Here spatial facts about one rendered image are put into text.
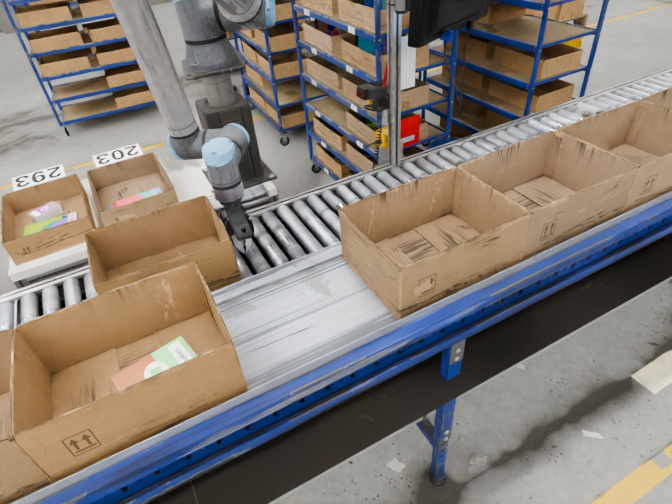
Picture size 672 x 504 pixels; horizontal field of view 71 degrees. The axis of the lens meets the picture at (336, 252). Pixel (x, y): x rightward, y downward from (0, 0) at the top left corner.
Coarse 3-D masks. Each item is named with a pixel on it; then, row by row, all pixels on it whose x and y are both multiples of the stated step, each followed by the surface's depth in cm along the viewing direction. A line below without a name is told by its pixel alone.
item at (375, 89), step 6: (366, 84) 181; (372, 84) 181; (378, 84) 181; (360, 90) 180; (366, 90) 178; (372, 90) 179; (378, 90) 180; (384, 90) 182; (360, 96) 181; (366, 96) 180; (372, 96) 181; (378, 96) 182; (384, 96) 183; (372, 102) 185; (378, 102) 185; (372, 108) 186
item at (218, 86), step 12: (240, 60) 172; (192, 72) 167; (204, 72) 166; (216, 72) 166; (228, 72) 167; (204, 84) 175; (216, 84) 174; (228, 84) 176; (216, 96) 177; (228, 96) 178
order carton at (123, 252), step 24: (144, 216) 154; (168, 216) 157; (192, 216) 161; (216, 216) 151; (96, 240) 150; (120, 240) 154; (144, 240) 158; (168, 240) 162; (192, 240) 166; (216, 240) 166; (96, 264) 144; (120, 264) 159; (144, 264) 158; (168, 264) 134; (216, 264) 142; (96, 288) 128; (216, 288) 147
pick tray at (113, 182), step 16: (128, 160) 202; (144, 160) 205; (96, 176) 198; (112, 176) 202; (128, 176) 205; (144, 176) 207; (160, 176) 206; (96, 192) 198; (112, 192) 198; (128, 192) 197; (112, 208) 171; (128, 208) 173; (144, 208) 176
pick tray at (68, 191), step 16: (16, 192) 187; (32, 192) 190; (48, 192) 193; (64, 192) 196; (80, 192) 199; (16, 208) 190; (32, 208) 193; (64, 208) 191; (80, 208) 190; (16, 224) 184; (64, 224) 165; (80, 224) 168; (16, 240) 160; (32, 240) 163; (48, 240) 165; (64, 240) 168; (80, 240) 171; (16, 256) 163; (32, 256) 166
